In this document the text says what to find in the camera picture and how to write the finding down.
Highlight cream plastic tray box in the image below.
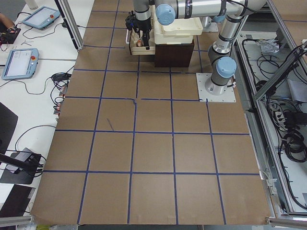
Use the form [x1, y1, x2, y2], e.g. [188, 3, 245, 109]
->
[153, 17, 203, 45]

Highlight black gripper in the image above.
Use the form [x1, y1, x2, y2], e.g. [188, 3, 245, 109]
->
[130, 20, 152, 50]

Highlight blue teach pendant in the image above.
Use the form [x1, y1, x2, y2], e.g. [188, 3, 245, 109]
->
[22, 6, 60, 30]
[1, 48, 39, 81]

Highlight orange grey scissors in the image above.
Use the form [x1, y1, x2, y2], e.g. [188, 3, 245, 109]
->
[136, 35, 144, 47]

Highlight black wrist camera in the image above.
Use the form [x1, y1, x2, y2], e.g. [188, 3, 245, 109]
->
[125, 11, 136, 31]

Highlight dark brown drawer cabinet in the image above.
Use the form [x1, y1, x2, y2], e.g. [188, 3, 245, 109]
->
[154, 41, 195, 68]

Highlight wooden drawer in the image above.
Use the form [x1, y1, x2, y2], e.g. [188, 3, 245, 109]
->
[125, 30, 155, 55]

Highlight black power adapter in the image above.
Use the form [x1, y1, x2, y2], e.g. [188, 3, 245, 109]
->
[51, 72, 71, 81]

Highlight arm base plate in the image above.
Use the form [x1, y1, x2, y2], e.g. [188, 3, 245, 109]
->
[196, 73, 236, 103]

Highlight aluminium frame post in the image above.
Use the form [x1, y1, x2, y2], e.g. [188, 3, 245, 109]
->
[54, 0, 84, 51]

